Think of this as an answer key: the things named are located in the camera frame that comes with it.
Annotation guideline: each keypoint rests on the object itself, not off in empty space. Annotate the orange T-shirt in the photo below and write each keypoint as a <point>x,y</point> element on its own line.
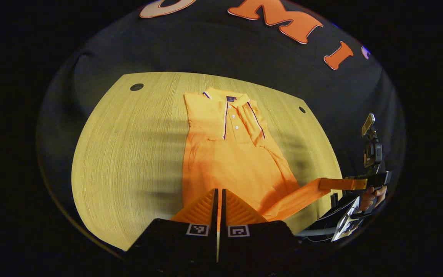
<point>225,161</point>

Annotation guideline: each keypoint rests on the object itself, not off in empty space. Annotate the black backdrop cloth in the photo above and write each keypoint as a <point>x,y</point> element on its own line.
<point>206,50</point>

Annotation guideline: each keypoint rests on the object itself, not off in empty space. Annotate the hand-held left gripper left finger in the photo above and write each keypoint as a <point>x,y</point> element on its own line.
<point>183,242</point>

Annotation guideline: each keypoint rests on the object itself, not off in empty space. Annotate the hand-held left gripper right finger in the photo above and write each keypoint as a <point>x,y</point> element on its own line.
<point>256,242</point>

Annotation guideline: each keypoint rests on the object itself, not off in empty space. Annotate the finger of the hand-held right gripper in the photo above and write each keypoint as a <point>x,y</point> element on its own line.
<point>340,184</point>
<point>338,219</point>

